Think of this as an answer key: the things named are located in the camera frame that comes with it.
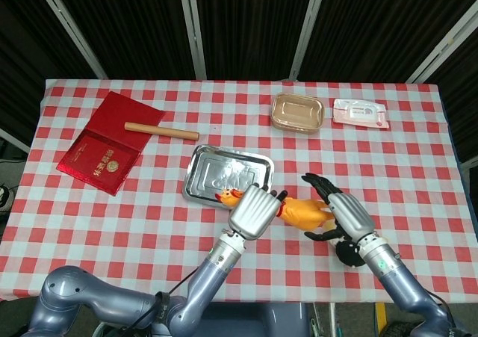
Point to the wooden rolling stick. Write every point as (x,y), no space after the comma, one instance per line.
(160,130)

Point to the tan plastic food container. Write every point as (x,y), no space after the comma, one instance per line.
(297,112)

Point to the red certificate folder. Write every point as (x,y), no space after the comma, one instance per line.
(108,142)

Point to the white frame post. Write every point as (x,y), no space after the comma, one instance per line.
(192,27)
(13,141)
(308,30)
(71,28)
(442,49)

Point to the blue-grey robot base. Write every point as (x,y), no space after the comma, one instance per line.
(276,320)

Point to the red white checkered tablecloth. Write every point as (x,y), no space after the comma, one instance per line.
(373,157)

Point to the pink white wet wipes pack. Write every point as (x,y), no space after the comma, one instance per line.
(360,113)

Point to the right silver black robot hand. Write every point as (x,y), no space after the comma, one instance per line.
(351,213)

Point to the yellow rubber chicken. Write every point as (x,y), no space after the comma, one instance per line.
(302,211)

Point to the black white plush doll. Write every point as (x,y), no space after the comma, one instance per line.
(347,254)

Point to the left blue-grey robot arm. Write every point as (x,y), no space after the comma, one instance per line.
(209,284)

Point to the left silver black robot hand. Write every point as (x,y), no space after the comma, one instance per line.
(250,213)

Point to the rectangular metal tray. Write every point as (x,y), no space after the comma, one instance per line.
(224,170)

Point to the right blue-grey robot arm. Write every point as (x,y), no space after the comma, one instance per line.
(396,281)

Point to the black rubber wheel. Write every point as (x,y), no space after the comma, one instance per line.
(397,329)

